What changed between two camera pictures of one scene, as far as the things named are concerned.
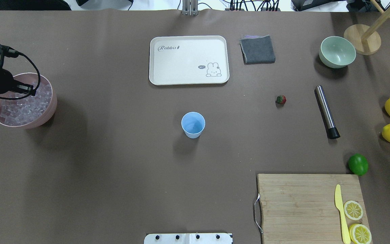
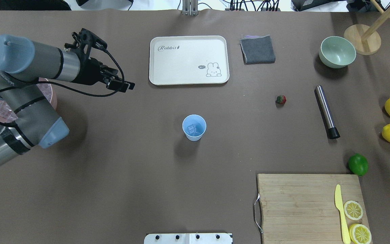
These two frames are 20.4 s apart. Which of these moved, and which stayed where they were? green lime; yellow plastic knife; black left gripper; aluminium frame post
Moved: black left gripper
Stayed: green lime; yellow plastic knife; aluminium frame post
